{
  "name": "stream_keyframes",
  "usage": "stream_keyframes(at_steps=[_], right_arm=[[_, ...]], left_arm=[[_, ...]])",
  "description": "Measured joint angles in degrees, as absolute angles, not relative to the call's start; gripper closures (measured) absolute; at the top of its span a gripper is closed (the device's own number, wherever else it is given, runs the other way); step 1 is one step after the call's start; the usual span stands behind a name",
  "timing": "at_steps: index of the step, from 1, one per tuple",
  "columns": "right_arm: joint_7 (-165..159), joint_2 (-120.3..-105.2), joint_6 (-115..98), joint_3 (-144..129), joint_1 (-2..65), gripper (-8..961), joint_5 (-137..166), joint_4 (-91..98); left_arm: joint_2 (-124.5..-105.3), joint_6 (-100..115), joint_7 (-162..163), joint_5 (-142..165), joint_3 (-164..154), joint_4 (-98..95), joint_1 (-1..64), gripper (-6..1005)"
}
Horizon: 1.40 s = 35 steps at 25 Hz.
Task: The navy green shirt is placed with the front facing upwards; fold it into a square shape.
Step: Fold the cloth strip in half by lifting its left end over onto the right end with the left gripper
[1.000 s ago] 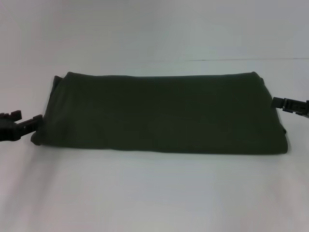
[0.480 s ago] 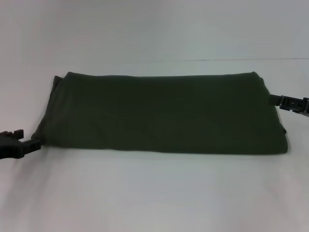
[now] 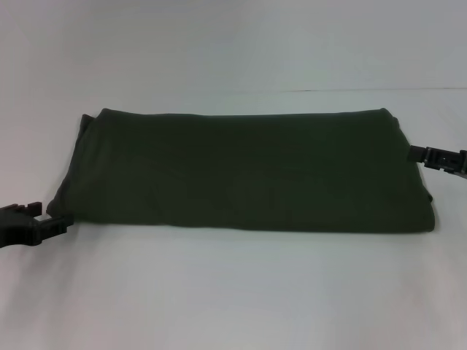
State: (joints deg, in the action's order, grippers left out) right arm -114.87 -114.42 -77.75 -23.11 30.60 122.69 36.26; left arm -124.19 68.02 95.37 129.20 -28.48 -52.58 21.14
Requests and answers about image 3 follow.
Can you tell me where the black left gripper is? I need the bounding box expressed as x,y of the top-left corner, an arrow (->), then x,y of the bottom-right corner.
0,201 -> 75,251

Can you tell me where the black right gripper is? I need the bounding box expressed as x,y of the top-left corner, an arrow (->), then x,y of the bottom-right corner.
407,144 -> 467,176

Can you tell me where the dark green t-shirt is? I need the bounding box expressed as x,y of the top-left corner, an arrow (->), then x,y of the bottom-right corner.
46,106 -> 438,235

